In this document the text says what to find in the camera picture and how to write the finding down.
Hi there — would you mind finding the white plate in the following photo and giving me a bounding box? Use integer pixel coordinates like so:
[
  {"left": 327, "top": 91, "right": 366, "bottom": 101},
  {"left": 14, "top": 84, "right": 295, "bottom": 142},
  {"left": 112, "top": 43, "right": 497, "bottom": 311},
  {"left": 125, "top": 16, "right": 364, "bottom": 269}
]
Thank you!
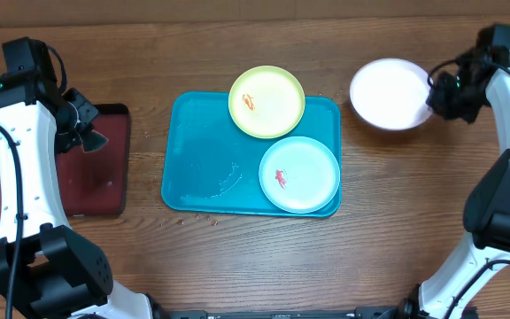
[{"left": 349, "top": 58, "right": 432, "bottom": 131}]

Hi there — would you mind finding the yellow-green plate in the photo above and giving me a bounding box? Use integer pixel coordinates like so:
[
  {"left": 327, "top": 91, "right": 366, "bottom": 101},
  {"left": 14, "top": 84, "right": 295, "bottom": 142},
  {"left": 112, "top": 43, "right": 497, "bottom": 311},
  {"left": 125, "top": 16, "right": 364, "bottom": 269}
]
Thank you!
[{"left": 228, "top": 66, "right": 305, "bottom": 139}]

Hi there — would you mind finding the black and pink sponge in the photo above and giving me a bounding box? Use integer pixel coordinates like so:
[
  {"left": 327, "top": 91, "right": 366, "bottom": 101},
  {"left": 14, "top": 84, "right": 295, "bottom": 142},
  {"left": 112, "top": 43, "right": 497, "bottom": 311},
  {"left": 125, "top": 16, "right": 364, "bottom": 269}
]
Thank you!
[{"left": 81, "top": 129, "right": 108, "bottom": 152}]

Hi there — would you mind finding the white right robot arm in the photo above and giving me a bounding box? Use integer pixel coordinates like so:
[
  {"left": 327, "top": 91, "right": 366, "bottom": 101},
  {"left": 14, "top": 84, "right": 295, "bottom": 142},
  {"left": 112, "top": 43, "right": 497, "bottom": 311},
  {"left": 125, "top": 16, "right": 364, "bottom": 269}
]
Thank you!
[{"left": 382, "top": 24, "right": 510, "bottom": 318}]

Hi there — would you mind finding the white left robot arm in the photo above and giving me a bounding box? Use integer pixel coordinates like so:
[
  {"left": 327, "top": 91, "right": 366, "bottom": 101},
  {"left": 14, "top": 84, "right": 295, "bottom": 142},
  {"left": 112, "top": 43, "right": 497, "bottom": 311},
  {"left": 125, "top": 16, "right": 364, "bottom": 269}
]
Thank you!
[{"left": 0, "top": 37, "right": 165, "bottom": 318}]

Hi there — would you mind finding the dark red water tray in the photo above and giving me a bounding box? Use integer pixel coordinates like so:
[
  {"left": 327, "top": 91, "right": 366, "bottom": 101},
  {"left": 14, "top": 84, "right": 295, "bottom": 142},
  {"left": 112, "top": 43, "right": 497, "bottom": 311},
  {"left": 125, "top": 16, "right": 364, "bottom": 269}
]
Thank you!
[{"left": 56, "top": 104, "right": 131, "bottom": 217}]

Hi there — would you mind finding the teal plastic tray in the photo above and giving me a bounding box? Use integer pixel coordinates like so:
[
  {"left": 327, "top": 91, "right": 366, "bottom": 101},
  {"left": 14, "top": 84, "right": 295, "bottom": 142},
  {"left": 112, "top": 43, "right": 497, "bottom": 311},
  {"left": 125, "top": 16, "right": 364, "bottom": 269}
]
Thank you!
[{"left": 160, "top": 90, "right": 344, "bottom": 219}]

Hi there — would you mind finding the light blue plate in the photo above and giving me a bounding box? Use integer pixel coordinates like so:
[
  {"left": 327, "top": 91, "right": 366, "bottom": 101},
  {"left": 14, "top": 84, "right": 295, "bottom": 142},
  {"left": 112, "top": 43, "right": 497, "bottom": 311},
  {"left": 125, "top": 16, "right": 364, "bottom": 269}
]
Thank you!
[{"left": 259, "top": 136, "right": 341, "bottom": 214}]

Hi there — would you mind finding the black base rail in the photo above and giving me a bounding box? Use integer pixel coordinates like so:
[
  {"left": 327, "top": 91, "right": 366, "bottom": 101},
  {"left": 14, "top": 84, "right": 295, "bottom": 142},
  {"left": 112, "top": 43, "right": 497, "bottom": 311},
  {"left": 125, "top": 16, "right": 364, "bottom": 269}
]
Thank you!
[{"left": 137, "top": 307, "right": 429, "bottom": 319}]

